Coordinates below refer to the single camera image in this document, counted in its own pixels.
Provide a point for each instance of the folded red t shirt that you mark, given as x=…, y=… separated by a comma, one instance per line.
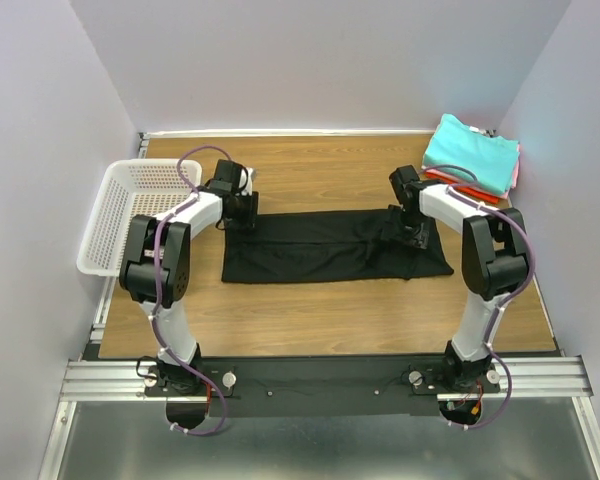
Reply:
x=468, y=190

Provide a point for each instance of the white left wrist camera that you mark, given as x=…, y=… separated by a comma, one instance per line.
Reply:
x=248, y=177

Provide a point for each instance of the aluminium frame rail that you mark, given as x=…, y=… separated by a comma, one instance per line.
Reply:
x=532, y=377

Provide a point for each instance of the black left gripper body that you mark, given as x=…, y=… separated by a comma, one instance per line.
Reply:
x=245, y=215

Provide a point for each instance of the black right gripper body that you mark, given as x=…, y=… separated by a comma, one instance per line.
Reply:
x=410, y=232

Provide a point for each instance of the white plastic laundry basket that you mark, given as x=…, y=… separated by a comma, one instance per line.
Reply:
x=129, y=188

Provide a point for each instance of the black t shirt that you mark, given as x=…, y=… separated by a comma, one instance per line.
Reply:
x=330, y=246

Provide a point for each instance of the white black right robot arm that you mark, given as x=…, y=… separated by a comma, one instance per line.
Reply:
x=496, y=264

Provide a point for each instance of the folded turquoise t shirt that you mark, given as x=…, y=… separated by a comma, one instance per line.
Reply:
x=452, y=132

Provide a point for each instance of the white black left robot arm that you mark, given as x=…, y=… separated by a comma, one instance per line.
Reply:
x=156, y=267

